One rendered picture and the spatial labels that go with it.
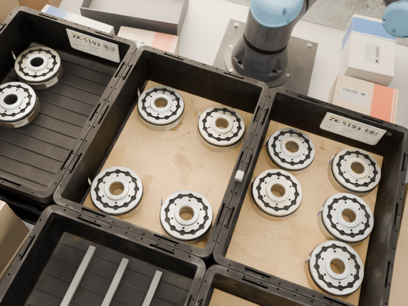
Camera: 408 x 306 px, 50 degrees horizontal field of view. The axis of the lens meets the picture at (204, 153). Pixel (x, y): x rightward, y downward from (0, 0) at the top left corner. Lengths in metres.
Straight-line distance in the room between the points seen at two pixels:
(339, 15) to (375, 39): 1.26
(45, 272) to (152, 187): 0.26
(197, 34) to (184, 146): 0.47
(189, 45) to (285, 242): 0.66
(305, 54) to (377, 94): 0.23
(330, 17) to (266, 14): 1.52
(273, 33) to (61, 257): 0.67
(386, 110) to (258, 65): 0.34
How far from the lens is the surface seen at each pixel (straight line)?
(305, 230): 0.92
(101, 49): 1.06
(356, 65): 1.24
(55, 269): 0.89
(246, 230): 0.89
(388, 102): 1.22
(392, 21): 0.95
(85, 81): 1.08
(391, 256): 0.85
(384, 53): 1.31
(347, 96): 1.19
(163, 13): 1.32
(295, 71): 1.24
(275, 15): 1.05
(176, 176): 0.93
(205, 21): 1.38
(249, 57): 1.15
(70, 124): 1.02
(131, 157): 0.95
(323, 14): 2.56
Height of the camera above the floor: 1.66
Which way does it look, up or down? 61 degrees down
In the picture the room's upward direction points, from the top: 7 degrees clockwise
